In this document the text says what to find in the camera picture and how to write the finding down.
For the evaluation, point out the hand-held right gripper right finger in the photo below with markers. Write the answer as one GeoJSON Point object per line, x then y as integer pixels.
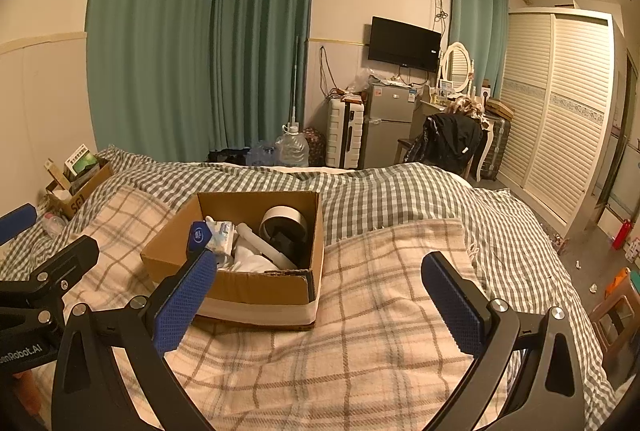
{"type": "Point", "coordinates": [452, 301]}

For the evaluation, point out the small printed cardboard box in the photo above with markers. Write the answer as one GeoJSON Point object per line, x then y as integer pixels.
{"type": "Point", "coordinates": [87, 191]}

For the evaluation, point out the clear plastic bag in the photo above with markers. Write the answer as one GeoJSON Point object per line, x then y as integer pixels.
{"type": "Point", "coordinates": [361, 82]}

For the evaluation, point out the white tape roll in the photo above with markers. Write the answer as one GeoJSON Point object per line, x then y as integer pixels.
{"type": "Point", "coordinates": [284, 217]}

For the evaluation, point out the grey suitcase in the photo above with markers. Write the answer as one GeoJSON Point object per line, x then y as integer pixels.
{"type": "Point", "coordinates": [496, 151]}

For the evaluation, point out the black bag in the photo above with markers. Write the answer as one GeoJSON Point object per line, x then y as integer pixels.
{"type": "Point", "coordinates": [227, 156]}

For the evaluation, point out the white ribbed suitcase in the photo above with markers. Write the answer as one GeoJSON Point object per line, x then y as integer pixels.
{"type": "Point", "coordinates": [345, 133]}

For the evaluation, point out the flat wooden box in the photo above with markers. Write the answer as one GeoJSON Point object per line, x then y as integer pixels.
{"type": "Point", "coordinates": [500, 107]}

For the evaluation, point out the white pole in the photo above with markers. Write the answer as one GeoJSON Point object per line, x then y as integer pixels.
{"type": "Point", "coordinates": [296, 76]}

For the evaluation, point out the white oval mirror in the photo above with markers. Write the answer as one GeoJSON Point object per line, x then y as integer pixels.
{"type": "Point", "coordinates": [457, 66]}

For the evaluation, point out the black wall television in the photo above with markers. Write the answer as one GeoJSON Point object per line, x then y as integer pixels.
{"type": "Point", "coordinates": [404, 45]}

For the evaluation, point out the wide green curtain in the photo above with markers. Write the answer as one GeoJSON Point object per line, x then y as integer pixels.
{"type": "Point", "coordinates": [150, 36]}

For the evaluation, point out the wooden chair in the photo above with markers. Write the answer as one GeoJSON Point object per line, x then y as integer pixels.
{"type": "Point", "coordinates": [406, 151]}

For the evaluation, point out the white louvred wardrobe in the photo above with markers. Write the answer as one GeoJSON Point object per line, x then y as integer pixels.
{"type": "Point", "coordinates": [565, 121]}

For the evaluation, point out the black jacket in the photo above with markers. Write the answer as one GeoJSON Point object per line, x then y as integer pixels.
{"type": "Point", "coordinates": [450, 141]}

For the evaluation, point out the pack of water bottles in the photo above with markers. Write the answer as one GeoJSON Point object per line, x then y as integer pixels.
{"type": "Point", "coordinates": [261, 153]}

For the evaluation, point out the green window curtain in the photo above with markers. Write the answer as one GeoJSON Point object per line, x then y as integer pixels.
{"type": "Point", "coordinates": [265, 36]}

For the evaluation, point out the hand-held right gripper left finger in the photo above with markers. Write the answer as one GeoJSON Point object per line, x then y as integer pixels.
{"type": "Point", "coordinates": [185, 301]}

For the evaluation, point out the large clear water jug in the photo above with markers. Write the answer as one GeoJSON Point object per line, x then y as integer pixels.
{"type": "Point", "coordinates": [293, 151]}

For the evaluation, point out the blue packet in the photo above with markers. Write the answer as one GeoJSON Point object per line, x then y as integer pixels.
{"type": "Point", "coordinates": [198, 236]}

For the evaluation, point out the wooden stool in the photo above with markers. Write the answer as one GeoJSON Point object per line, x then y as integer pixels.
{"type": "Point", "coordinates": [612, 326]}

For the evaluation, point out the person's left hand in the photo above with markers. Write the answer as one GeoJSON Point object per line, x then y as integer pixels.
{"type": "Point", "coordinates": [27, 393]}

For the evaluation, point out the white tissue pack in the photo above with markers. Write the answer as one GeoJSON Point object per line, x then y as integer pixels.
{"type": "Point", "coordinates": [221, 236]}

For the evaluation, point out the white plastic tube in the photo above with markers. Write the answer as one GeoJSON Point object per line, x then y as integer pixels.
{"type": "Point", "coordinates": [265, 246]}

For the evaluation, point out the narrow green curtain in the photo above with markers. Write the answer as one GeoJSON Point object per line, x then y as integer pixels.
{"type": "Point", "coordinates": [477, 21]}

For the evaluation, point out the green white booklet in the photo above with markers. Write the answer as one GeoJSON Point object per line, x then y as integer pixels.
{"type": "Point", "coordinates": [81, 158]}

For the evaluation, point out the silver small fridge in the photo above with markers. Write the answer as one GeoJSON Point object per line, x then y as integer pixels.
{"type": "Point", "coordinates": [387, 126]}

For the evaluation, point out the dark patterned bag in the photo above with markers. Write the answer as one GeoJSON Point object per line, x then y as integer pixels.
{"type": "Point", "coordinates": [315, 146]}

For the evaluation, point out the black cloth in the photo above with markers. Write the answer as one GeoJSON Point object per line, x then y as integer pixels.
{"type": "Point", "coordinates": [286, 247]}

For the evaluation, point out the red fire extinguisher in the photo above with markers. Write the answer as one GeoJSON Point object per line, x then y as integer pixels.
{"type": "Point", "coordinates": [621, 236]}

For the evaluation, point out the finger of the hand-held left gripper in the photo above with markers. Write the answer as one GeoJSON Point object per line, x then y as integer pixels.
{"type": "Point", "coordinates": [15, 221]}
{"type": "Point", "coordinates": [70, 261]}

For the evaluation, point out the cream plaid blanket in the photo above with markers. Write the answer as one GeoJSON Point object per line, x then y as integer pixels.
{"type": "Point", "coordinates": [350, 336]}

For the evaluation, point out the clear plastic bottle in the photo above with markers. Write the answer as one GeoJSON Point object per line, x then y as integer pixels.
{"type": "Point", "coordinates": [54, 223]}

